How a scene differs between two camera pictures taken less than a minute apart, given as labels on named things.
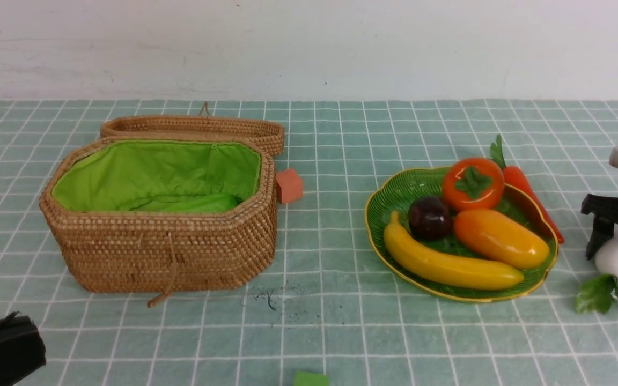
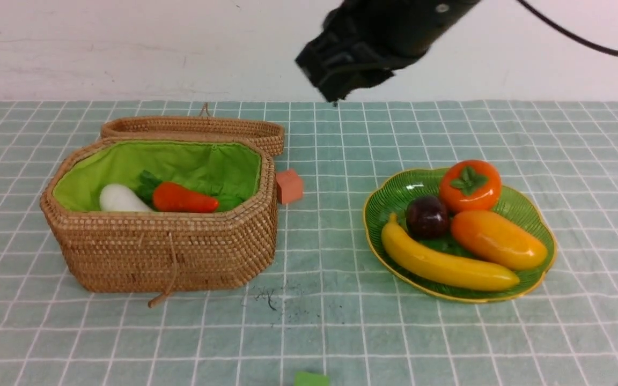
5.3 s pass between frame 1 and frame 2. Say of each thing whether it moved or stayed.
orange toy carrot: moved
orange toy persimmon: stayed
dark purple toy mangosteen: stayed
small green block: stayed
